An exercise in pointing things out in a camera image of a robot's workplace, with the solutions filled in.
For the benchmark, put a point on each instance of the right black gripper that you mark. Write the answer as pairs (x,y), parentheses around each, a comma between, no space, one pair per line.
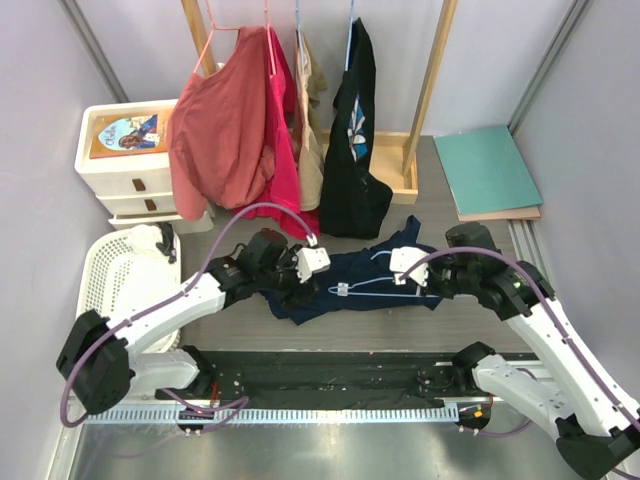
(430,288)

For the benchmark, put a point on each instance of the navy blue t shirt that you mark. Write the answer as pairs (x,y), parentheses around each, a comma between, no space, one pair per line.
(353,267)

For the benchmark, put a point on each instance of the white drawer cabinet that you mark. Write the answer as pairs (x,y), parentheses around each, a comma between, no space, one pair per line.
(134,189)

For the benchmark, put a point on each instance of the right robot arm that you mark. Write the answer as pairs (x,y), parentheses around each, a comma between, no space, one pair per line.
(592,420)

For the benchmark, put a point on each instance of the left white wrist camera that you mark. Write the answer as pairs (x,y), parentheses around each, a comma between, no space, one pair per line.
(311,259)

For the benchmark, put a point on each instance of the tan board under teal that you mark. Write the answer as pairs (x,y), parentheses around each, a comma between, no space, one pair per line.
(526,213)

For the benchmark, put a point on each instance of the wooden clothes rack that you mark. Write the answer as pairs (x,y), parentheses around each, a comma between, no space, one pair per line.
(394,160)

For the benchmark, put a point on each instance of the white laundry basket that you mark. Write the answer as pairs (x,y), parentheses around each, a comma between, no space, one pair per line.
(114,281)

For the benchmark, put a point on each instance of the beige hanging shirt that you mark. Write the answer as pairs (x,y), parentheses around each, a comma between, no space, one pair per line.
(308,148)

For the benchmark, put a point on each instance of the illustrated book on cabinet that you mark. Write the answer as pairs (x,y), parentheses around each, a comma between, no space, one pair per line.
(123,135)

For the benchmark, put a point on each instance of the blue wire hanger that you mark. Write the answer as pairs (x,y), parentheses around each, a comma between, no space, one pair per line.
(381,286)

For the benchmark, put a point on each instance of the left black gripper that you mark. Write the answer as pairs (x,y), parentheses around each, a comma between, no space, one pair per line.
(290,296)

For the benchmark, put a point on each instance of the pink wire hanger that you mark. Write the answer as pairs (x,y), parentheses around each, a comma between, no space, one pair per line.
(210,42)

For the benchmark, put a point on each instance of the white slotted cable duct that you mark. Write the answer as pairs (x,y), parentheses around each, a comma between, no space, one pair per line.
(168,413)

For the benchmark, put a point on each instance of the black printed hanging shirt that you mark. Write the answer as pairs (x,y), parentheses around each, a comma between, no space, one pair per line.
(354,202)

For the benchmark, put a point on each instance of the salmon red hanging shirt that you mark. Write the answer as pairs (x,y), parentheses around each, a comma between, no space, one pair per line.
(216,132)

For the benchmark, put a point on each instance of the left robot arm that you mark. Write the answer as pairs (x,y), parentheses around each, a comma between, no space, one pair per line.
(105,360)

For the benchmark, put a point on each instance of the white cloth in basket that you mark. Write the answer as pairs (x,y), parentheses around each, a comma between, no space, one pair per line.
(150,241)

